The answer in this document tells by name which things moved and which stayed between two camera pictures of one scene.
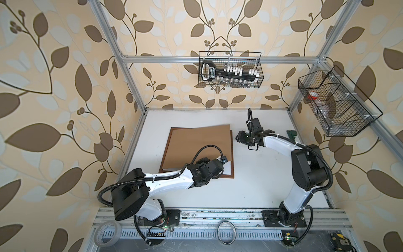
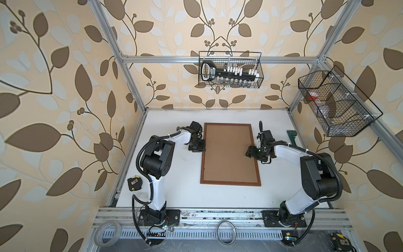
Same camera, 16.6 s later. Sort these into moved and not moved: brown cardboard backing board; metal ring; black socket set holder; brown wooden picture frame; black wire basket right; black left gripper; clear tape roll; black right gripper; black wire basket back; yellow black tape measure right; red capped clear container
Moved: brown wooden picture frame; black right gripper; black left gripper; brown cardboard backing board
Not moved: black wire basket back; metal ring; black socket set holder; red capped clear container; yellow black tape measure right; clear tape roll; black wire basket right
